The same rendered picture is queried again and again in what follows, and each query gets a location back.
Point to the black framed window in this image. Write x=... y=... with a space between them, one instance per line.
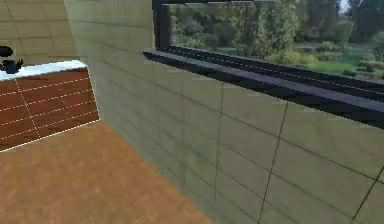
x=266 y=76

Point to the brown cabinet with white top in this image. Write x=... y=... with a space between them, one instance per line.
x=46 y=103

